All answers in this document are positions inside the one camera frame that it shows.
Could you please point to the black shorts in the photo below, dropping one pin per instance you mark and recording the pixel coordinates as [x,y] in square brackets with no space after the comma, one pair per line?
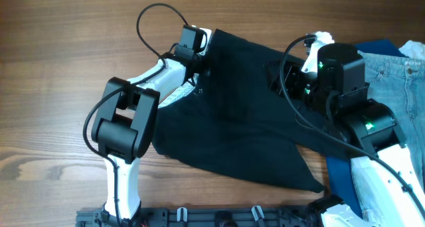
[233,124]

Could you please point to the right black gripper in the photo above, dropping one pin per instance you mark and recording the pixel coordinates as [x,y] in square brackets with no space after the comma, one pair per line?
[279,77]

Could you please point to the blue garment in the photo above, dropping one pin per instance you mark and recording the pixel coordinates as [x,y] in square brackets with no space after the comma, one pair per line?
[340,179]

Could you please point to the light blue jeans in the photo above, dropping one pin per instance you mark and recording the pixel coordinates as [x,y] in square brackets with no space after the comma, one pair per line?
[399,84]

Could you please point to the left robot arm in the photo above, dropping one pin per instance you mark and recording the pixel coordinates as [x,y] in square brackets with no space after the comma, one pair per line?
[124,124]

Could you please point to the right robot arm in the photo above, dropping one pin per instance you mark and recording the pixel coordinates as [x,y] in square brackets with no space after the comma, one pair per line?
[332,82]

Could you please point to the white garment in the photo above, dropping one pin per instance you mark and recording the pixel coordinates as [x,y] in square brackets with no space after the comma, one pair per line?
[413,49]

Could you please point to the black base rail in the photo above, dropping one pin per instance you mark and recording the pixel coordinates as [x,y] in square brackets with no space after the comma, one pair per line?
[285,216]

